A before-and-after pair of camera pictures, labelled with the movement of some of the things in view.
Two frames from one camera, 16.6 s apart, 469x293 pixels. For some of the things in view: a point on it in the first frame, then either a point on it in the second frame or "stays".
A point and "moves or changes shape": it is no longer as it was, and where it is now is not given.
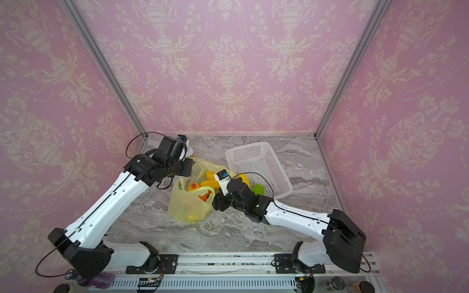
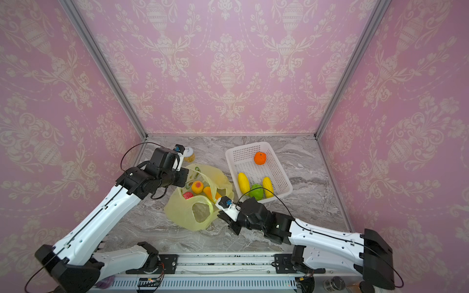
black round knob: x=366 y=287 stays
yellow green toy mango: x=244 y=179 stays
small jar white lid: x=189 y=152 stays
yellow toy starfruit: x=212 y=183 to x=269 y=187
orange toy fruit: x=204 y=197 to x=260 y=158
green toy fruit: x=258 y=189 stays
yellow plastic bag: x=194 y=205 moves or changes shape
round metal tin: x=336 y=282 stays
